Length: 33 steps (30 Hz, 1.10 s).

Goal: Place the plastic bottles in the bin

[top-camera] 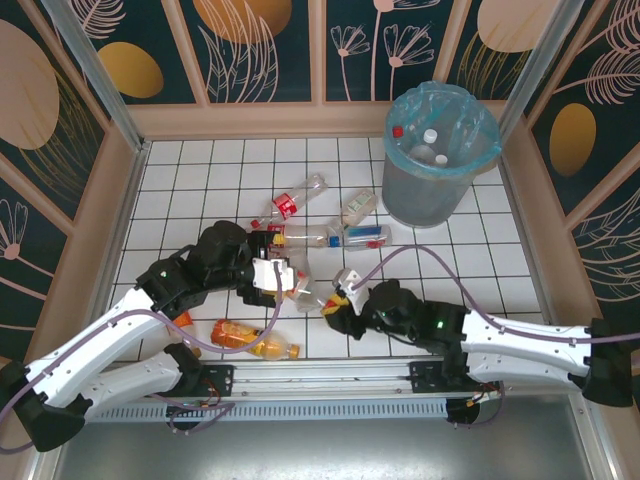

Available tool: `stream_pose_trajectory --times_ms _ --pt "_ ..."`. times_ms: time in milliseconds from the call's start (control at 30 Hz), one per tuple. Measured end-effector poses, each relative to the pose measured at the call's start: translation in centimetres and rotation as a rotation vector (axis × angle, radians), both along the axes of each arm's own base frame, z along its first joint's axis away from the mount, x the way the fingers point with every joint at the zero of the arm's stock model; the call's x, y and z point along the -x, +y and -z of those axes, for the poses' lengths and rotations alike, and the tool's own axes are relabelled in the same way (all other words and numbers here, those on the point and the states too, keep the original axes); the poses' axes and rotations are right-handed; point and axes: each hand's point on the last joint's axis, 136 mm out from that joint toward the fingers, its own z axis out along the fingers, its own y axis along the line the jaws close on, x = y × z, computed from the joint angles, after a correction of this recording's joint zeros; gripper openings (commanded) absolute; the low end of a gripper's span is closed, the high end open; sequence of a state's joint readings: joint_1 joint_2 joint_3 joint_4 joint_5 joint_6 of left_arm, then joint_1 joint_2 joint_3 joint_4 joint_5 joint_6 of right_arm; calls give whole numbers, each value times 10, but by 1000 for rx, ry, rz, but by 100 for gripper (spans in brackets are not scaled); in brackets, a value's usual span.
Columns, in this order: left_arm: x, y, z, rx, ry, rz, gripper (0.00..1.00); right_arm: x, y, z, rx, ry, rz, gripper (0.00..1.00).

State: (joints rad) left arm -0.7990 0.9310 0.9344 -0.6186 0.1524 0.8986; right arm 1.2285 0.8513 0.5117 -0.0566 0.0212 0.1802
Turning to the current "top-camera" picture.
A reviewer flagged grey slotted cable duct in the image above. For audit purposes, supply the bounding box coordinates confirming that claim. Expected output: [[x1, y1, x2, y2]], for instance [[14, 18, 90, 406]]
[[84, 401, 450, 422]]

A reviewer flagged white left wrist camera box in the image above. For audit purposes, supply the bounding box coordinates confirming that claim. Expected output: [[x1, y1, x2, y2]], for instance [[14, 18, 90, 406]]
[[251, 256, 300, 295]]

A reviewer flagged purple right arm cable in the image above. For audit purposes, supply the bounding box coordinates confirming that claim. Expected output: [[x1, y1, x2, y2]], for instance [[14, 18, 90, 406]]
[[354, 244, 640, 431]]

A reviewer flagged small orange drink bottle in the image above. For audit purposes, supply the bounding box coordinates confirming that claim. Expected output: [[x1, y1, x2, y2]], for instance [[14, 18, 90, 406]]
[[169, 310, 201, 351]]

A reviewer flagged grey metal base sheet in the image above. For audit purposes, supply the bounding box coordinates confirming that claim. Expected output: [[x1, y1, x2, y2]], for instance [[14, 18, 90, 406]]
[[52, 394, 599, 480]]

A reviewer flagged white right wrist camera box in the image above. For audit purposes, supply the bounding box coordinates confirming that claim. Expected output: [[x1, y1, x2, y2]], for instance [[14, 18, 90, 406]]
[[332, 268, 377, 315]]

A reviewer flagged grey metal bin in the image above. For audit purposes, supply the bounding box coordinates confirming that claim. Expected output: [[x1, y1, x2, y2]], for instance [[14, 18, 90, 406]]
[[382, 79, 502, 229]]

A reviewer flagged orange juice bottle yellow label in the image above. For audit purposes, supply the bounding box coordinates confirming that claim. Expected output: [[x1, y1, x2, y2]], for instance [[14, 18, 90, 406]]
[[209, 318, 302, 362]]

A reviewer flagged blue plastic bin liner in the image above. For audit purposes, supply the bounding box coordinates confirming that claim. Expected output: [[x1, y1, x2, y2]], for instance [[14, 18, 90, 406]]
[[383, 79, 503, 179]]

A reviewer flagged clear bottle green cap ring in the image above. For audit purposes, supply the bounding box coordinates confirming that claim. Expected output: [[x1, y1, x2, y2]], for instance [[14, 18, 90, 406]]
[[285, 247, 327, 315]]

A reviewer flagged clear bottle blue label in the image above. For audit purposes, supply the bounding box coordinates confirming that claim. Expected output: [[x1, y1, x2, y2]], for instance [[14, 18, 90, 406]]
[[327, 223, 395, 251]]

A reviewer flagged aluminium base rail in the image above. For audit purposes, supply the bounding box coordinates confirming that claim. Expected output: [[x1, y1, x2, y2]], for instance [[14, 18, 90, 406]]
[[47, 353, 594, 401]]

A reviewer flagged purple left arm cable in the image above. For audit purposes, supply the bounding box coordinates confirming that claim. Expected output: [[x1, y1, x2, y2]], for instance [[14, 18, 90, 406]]
[[0, 262, 281, 454]]

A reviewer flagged aluminium side rail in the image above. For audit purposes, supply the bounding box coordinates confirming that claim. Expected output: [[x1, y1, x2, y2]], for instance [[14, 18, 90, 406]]
[[499, 159, 564, 331], [99, 140, 152, 301]]

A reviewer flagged clear bottle white green label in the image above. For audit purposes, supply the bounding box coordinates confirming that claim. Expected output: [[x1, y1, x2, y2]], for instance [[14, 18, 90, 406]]
[[341, 188, 379, 229]]

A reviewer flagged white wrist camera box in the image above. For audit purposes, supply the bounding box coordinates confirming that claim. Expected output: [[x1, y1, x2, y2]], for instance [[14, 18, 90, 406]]
[[251, 256, 300, 295], [332, 268, 377, 315]]

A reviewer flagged aluminium frame post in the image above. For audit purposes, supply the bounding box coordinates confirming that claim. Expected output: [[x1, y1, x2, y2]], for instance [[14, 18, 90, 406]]
[[492, 0, 586, 146], [39, 0, 151, 154]]

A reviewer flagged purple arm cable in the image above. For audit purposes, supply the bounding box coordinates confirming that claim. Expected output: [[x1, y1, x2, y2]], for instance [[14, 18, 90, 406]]
[[0, 262, 281, 454], [354, 244, 640, 431]]

